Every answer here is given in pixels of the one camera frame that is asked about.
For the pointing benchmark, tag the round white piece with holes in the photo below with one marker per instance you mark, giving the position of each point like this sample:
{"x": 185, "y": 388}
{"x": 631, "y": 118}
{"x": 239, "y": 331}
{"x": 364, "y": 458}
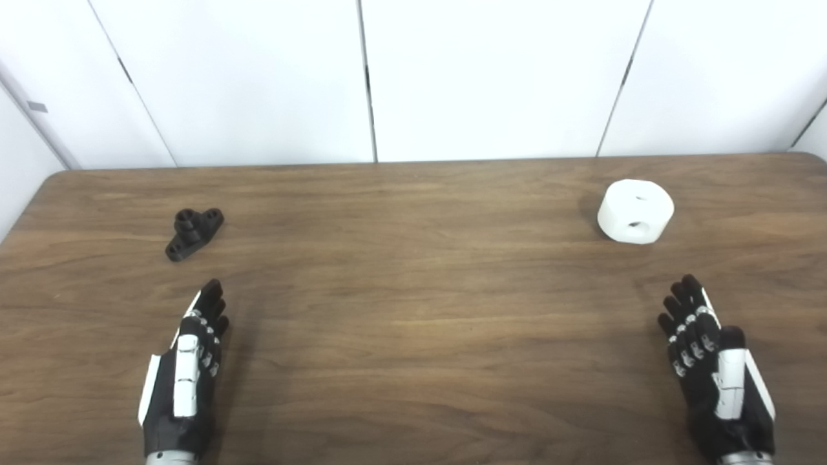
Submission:
{"x": 630, "y": 210}

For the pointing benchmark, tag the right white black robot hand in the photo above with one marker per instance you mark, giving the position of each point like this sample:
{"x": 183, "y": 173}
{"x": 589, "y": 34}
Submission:
{"x": 730, "y": 387}

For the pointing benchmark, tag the small gray wall tag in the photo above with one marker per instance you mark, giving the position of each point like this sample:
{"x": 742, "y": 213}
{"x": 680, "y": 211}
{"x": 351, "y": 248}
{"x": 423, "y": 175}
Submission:
{"x": 37, "y": 106}

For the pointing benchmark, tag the black flanged holder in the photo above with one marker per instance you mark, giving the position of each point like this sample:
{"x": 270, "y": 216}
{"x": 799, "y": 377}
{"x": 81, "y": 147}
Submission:
{"x": 191, "y": 232}

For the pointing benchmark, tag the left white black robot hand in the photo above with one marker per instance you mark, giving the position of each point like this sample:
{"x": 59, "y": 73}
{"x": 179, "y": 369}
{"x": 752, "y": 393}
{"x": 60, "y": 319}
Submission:
{"x": 186, "y": 381}

